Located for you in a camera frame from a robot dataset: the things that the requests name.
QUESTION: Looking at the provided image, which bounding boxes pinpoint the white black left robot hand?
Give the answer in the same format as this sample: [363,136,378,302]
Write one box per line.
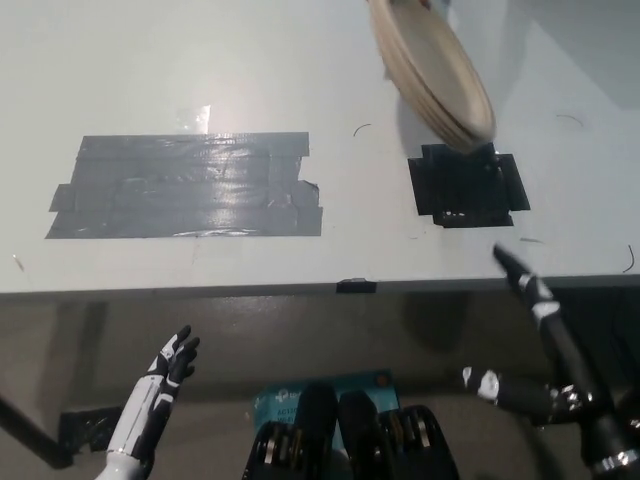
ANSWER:
[106,325,202,460]

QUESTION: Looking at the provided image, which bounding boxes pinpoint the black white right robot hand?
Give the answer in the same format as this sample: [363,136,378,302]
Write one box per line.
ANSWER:
[461,243,640,469]

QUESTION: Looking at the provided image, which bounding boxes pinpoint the stack of beige paper plates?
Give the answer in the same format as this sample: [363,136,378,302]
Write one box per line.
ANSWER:
[368,0,497,152]

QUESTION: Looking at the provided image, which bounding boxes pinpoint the black metal bar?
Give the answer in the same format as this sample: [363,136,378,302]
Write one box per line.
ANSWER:
[0,393,76,470]

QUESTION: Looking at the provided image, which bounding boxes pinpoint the teal router box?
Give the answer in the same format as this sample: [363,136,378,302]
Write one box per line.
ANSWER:
[251,368,402,454]

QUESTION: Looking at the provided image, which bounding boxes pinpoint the gray duct tape patch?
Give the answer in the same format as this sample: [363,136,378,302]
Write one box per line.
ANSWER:
[44,131,324,240]

